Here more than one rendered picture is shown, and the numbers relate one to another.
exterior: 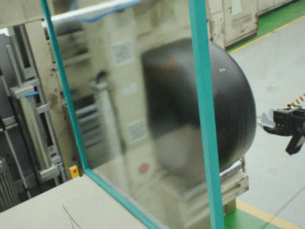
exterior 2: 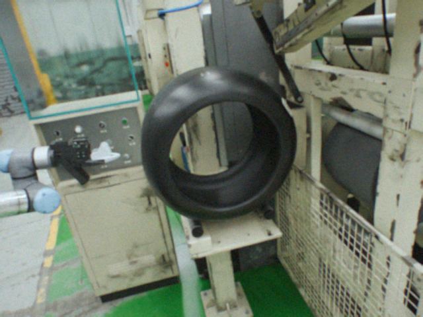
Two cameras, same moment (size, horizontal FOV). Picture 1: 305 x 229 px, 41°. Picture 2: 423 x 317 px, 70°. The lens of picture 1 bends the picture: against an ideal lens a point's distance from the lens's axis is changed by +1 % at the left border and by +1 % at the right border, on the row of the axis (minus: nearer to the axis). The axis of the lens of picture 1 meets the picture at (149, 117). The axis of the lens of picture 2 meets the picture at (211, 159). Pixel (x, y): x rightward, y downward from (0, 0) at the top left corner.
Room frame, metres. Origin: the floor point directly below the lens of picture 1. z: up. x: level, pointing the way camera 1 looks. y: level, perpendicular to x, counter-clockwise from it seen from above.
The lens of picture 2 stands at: (1.88, -1.16, 1.58)
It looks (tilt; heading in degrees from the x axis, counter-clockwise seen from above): 24 degrees down; 112
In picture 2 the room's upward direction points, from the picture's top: 8 degrees counter-clockwise
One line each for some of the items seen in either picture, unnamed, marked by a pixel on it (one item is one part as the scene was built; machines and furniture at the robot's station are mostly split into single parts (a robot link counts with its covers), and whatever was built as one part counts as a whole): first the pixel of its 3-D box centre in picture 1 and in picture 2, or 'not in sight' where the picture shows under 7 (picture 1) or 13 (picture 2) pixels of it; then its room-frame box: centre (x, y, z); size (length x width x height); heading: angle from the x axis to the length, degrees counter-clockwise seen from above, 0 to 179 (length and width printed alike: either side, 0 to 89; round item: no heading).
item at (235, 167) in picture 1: (209, 180); (190, 208); (1.37, -0.20, 0.90); 0.35 x 0.05 x 0.05; 121
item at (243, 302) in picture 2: not in sight; (225, 302); (1.34, 0.08, 0.02); 0.27 x 0.27 x 0.04; 31
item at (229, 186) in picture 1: (210, 193); (192, 220); (1.37, -0.20, 0.83); 0.36 x 0.09 x 0.06; 121
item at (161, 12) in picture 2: not in sight; (180, 8); (1.34, 0.08, 1.66); 0.19 x 0.19 x 0.06; 31
